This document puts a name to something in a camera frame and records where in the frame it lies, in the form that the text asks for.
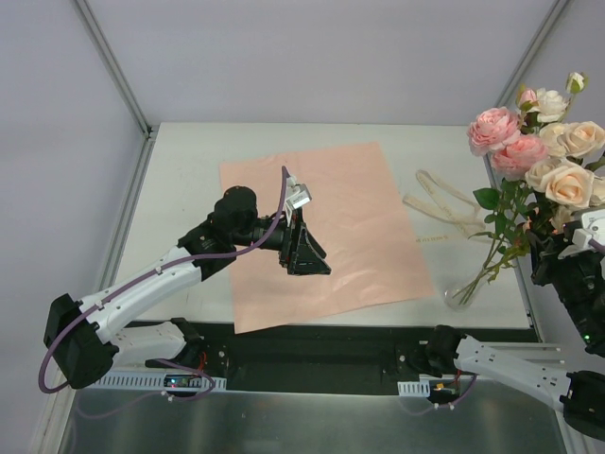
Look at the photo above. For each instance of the cream white rose stem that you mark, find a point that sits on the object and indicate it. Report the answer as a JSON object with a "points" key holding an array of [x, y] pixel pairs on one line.
{"points": [[543, 112]]}

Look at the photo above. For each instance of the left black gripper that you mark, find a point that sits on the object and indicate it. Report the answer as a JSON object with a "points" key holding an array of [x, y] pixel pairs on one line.
{"points": [[288, 247]]}

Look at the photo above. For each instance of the pink rose stem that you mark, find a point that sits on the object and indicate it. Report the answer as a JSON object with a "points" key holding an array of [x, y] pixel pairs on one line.
{"points": [[497, 135]]}

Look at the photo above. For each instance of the clear glass vase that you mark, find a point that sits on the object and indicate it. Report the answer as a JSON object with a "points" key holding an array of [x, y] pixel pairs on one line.
{"points": [[462, 294]]}

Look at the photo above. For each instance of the white cable duct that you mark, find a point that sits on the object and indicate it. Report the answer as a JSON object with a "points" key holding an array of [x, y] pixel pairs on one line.
{"points": [[158, 381], [419, 388]]}

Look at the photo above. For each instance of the right white cable duct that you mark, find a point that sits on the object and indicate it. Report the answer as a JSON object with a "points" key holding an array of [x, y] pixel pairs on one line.
{"points": [[419, 388]]}

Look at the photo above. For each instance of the left aluminium frame post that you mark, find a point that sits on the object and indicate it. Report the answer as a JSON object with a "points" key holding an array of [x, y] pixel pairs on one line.
{"points": [[104, 50]]}

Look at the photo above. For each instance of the right aluminium frame post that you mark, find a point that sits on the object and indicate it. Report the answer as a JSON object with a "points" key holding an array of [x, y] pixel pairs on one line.
{"points": [[508, 94]]}

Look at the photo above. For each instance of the aluminium frame post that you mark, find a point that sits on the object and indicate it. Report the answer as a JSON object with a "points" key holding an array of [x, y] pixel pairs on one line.
{"points": [[508, 94], [104, 50]]}

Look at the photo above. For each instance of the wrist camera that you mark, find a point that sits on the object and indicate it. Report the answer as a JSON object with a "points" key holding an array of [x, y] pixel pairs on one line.
{"points": [[296, 196], [584, 233]]}

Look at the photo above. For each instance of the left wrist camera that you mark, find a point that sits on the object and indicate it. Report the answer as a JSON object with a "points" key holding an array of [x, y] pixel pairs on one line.
{"points": [[296, 196]]}

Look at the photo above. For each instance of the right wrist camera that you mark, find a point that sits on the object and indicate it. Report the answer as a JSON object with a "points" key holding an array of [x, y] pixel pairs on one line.
{"points": [[584, 233]]}

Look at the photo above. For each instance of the cream ribbon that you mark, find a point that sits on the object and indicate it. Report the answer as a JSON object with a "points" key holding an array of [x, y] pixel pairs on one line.
{"points": [[469, 225]]}

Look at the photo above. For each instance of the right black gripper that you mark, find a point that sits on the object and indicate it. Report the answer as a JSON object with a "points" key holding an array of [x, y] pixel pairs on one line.
{"points": [[546, 260]]}

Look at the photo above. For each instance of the pink wrapping paper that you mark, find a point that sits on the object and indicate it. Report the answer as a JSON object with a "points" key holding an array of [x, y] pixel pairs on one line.
{"points": [[356, 216]]}

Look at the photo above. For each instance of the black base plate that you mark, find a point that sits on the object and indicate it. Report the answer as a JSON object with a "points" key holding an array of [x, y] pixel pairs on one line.
{"points": [[363, 360]]}

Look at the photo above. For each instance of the artificial rose bouquet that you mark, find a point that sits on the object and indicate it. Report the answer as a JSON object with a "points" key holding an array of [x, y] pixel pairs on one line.
{"points": [[561, 186]]}

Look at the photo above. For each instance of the left white cable duct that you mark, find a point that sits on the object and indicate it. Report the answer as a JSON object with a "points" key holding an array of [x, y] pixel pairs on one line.
{"points": [[158, 381]]}

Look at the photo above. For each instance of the peach rose stem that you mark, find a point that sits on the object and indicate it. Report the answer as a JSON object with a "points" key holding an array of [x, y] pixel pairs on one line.
{"points": [[507, 218]]}

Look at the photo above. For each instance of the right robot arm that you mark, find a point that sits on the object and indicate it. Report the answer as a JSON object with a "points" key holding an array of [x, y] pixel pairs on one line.
{"points": [[578, 396]]}

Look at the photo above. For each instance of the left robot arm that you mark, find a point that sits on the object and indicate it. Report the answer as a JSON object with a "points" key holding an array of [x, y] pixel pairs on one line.
{"points": [[89, 336]]}

